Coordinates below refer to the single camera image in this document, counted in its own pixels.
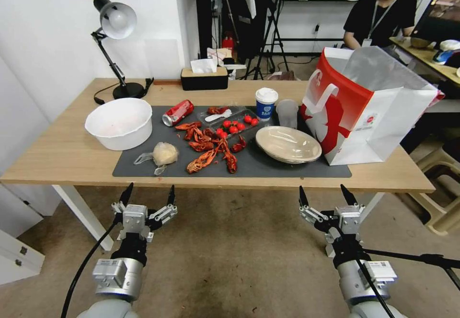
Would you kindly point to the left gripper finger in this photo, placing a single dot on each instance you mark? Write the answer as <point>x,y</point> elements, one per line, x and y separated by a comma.
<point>118,210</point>
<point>163,214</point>

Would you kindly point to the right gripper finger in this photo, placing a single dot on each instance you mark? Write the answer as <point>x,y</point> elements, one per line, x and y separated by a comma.
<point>358,210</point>
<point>313,215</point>

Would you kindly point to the beige disposable takeout box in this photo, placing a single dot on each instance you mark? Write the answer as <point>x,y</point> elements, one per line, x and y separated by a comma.
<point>287,145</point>

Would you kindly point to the red white delivery bag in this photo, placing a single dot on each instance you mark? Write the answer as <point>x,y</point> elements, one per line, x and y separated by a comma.
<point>345,117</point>

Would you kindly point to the black tissue box wooden lid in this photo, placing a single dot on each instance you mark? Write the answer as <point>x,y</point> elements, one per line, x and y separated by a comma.
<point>205,80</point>

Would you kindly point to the cardboard box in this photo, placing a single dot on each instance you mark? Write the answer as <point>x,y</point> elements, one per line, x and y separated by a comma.
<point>221,54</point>

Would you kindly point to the clear plastic glove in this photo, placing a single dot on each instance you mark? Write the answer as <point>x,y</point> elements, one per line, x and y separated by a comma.
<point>143,158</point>

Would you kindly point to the crumpled yellowish plastic wad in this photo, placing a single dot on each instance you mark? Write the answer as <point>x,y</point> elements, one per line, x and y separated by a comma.
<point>165,152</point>

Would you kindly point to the red crayfish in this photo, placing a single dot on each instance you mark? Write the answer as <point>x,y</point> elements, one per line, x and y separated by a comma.
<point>238,147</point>
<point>201,146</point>
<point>190,126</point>
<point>215,110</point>
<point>192,135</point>
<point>199,162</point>
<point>207,135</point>
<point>231,163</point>

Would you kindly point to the black stand leg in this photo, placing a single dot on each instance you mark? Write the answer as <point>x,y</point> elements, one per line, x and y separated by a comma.
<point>413,258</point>

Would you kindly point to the wooden table with white legs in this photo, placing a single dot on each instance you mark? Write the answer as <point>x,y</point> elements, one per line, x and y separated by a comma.
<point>72,152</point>

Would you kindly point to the dark grey table mat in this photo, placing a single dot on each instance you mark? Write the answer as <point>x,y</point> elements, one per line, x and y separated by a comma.
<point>251,167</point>

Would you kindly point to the beige plastic stool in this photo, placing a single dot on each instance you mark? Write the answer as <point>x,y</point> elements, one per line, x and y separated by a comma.
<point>440,188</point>

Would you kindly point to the large white plastic bowl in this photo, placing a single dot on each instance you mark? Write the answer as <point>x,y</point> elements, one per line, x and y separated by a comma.
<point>120,124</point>

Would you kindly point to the red cherry tomato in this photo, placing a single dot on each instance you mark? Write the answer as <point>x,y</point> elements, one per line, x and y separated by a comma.
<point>254,122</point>
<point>220,130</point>
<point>235,122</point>
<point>247,118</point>
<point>226,123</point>
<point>233,130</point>
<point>223,135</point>
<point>240,126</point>

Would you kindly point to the white cabinet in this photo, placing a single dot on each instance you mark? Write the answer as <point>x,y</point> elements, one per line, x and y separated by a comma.
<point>18,224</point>

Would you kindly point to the red cola can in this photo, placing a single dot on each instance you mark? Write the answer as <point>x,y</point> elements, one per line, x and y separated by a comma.
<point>178,112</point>

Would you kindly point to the clear plastic cup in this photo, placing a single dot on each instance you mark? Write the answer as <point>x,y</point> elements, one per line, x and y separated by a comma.
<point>287,113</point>

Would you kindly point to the white plastic spoon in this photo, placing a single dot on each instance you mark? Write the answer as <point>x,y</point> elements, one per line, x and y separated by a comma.
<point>215,118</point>

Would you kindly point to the white blue paper coffee cup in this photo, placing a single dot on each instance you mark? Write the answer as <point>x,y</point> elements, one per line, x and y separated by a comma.
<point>266,106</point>

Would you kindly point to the clear plastic food tray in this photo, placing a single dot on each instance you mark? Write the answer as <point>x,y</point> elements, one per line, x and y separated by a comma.
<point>237,111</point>

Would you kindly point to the wooden side desk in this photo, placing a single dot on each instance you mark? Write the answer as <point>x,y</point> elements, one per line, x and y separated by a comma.
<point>424,57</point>

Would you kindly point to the brown bowl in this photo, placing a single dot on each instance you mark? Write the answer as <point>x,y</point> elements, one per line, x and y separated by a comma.
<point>421,42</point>

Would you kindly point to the white blue helmet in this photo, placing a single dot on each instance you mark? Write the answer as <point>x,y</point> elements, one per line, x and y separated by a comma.
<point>447,52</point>

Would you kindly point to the red fire extinguisher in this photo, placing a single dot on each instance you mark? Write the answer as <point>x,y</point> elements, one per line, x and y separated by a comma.
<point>228,40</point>

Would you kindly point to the black desk lamp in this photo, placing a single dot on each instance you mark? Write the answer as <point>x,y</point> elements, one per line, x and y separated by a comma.
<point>116,18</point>

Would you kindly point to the black tripod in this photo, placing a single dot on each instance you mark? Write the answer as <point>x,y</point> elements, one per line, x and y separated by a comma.
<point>275,27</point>

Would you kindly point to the person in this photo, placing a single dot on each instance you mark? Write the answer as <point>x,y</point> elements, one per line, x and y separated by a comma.
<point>381,16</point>

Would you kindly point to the dark monitor screen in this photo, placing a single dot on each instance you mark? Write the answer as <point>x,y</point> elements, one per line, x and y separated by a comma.
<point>440,5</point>

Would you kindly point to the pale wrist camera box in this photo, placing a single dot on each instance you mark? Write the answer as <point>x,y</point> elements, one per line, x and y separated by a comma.
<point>348,219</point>
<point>134,219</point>

